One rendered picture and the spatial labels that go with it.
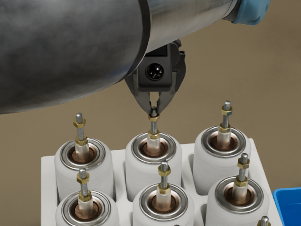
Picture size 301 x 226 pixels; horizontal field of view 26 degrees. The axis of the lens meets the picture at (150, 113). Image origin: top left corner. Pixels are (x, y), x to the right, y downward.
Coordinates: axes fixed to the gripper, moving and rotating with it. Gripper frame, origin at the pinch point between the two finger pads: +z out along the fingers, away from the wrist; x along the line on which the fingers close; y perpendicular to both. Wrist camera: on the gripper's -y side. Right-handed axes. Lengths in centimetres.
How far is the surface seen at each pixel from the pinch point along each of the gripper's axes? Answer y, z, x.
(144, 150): 0.2, 9.2, 1.6
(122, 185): -0.7, 16.3, 5.4
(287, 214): 0.8, 28.9, -25.4
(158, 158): -2.1, 8.9, -0.5
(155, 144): -0.4, 7.3, -0.2
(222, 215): -14.0, 9.8, -9.2
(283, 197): 0.9, 24.1, -24.1
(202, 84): 47, 34, -16
